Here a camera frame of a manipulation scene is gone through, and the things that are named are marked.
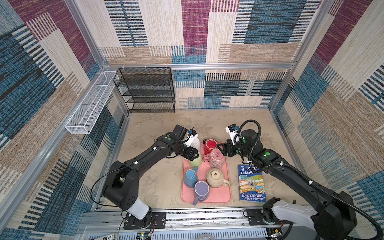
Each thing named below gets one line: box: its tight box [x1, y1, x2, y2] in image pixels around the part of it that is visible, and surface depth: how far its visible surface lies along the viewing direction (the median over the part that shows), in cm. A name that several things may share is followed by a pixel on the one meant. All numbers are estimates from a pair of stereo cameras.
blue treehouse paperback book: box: [238, 164, 267, 202], surface depth 83 cm
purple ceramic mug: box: [193, 180, 210, 206], surface depth 76 cm
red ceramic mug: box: [202, 138, 218, 155], surface depth 93 cm
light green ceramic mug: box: [188, 151, 202, 168], surface depth 88 cm
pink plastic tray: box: [181, 156, 196, 204], surface depth 83 cm
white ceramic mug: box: [191, 136, 201, 152], surface depth 92 cm
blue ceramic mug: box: [183, 166, 199, 189], surface depth 80 cm
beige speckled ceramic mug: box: [206, 168, 231, 189], surface depth 81 cm
